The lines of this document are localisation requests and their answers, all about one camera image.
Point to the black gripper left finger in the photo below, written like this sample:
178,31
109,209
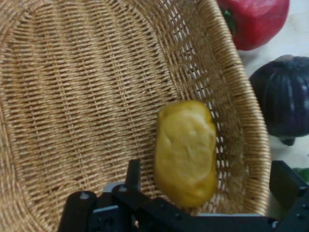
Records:
135,212

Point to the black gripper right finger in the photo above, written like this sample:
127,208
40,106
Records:
289,191

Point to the yellow potato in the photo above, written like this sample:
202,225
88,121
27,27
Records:
186,154

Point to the green bell pepper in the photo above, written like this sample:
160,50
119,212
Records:
303,174

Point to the dark purple onion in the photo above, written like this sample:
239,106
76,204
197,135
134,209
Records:
285,101

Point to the woven wicker basket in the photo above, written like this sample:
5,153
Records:
84,96

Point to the red bell pepper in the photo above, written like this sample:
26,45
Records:
258,21

